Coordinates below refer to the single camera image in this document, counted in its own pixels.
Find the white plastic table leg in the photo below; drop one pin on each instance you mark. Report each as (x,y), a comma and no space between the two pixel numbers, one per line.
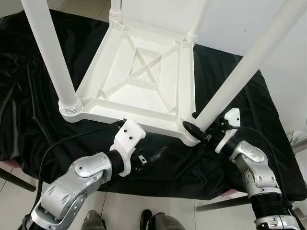
(115,9)
(50,52)
(197,19)
(249,62)

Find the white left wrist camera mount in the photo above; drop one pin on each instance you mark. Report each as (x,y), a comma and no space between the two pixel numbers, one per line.
(127,136)

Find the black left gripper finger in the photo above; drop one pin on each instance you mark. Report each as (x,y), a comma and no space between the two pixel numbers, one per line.
(157,155)

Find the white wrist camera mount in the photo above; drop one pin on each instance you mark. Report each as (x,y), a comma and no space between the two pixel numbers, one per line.
(231,120)
(127,136)

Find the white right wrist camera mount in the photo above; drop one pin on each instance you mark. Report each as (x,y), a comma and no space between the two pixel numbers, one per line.
(231,120)

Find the grey robot foot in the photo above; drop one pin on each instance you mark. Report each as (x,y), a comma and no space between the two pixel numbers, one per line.
(163,221)
(93,220)

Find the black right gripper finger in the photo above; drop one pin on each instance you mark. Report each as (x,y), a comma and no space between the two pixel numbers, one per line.
(194,130)

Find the white plastic children table top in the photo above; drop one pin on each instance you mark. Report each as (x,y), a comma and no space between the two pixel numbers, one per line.
(124,96)

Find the grey left robot foot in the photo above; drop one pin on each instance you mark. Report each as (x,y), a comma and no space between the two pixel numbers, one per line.
(93,220)

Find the grey right robot foot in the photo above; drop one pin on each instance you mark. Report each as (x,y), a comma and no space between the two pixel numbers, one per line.
(163,221)

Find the black table cloth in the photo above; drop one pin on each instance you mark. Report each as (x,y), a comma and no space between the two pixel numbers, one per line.
(24,96)

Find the black metal table bar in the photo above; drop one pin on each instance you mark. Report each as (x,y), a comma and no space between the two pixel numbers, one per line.
(17,181)
(220,204)

